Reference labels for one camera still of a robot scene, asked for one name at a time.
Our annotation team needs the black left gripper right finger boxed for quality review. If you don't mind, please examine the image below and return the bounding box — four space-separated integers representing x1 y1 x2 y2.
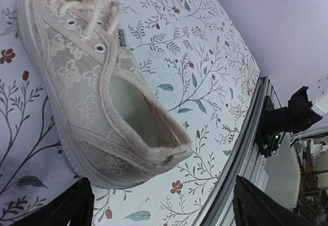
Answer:
233 175 315 226

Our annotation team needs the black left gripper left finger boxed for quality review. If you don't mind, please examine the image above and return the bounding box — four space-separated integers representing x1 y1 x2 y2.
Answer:
12 177 94 226

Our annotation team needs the white lace sneaker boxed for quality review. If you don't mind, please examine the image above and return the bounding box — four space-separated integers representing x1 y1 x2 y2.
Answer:
17 0 192 189

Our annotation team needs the white shoelace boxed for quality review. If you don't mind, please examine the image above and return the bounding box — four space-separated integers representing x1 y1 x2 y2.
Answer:
46 0 122 39

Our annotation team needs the floral patterned table mat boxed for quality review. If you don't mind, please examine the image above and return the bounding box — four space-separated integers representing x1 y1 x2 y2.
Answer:
1 0 259 225

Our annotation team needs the aluminium front rail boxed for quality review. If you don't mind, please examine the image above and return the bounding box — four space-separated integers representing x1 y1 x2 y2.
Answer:
193 76 277 225

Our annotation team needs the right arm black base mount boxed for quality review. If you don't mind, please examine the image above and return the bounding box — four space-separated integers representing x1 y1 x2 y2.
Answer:
255 86 327 158

